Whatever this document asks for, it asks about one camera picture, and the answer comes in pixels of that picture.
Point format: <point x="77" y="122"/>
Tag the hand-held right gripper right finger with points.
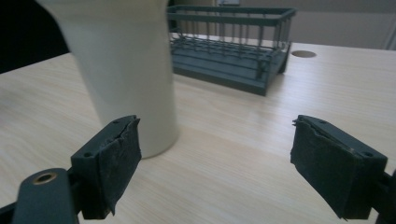
<point x="333" y="168"/>

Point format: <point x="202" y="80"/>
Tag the white ceramic cup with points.
<point x="124" y="71"/>

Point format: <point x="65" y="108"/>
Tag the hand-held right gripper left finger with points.
<point x="106" y="161"/>

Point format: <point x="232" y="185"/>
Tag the dark green dish rack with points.
<point x="230" y="46"/>

